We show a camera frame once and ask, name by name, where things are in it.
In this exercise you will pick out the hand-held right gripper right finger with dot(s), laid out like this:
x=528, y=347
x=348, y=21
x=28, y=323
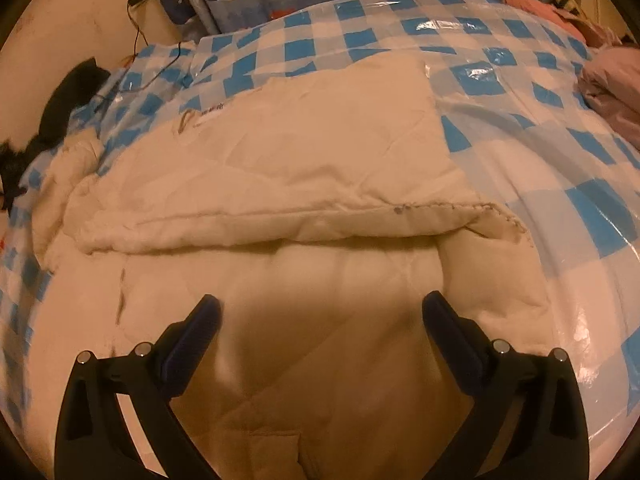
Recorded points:
x=450, y=335

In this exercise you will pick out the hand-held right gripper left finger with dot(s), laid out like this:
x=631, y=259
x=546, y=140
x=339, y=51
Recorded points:
x=196, y=330

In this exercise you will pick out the white quilt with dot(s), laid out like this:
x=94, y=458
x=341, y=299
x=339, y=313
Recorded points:
x=300, y=160

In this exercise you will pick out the pink clothes pile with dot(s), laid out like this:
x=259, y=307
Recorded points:
x=560, y=15

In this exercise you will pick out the blue checkered plastic sheet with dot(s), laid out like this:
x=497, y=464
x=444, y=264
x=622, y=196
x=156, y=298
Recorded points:
x=550, y=185

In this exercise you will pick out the black cloth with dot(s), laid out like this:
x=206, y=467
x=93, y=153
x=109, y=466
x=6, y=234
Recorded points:
x=65, y=100

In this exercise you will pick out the folded pink cloth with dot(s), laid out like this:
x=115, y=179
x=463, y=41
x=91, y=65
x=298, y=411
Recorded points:
x=615, y=90

